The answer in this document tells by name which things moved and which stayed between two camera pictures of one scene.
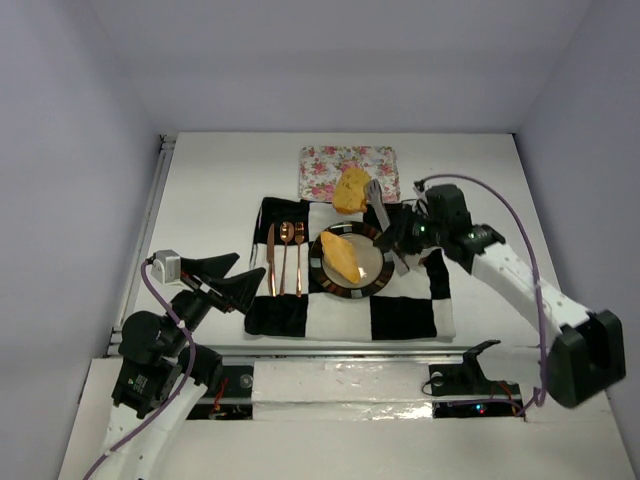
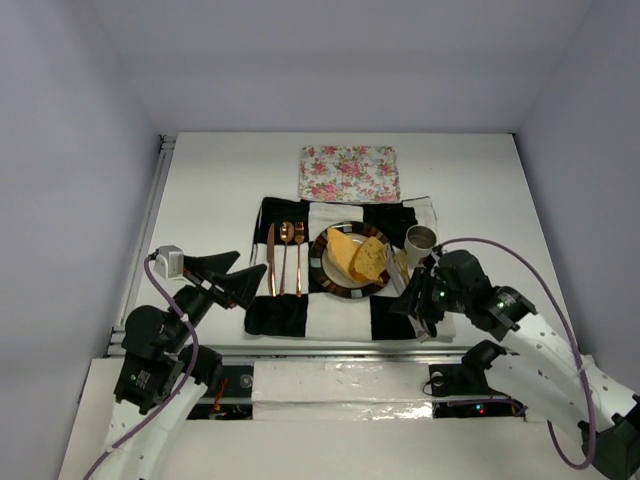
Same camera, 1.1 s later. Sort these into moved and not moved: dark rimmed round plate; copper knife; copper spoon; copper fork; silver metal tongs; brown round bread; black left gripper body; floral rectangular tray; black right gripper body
Moved: black right gripper body; silver metal tongs; brown round bread
Not moved: black left gripper body; dark rimmed round plate; copper knife; floral rectangular tray; copper spoon; copper fork
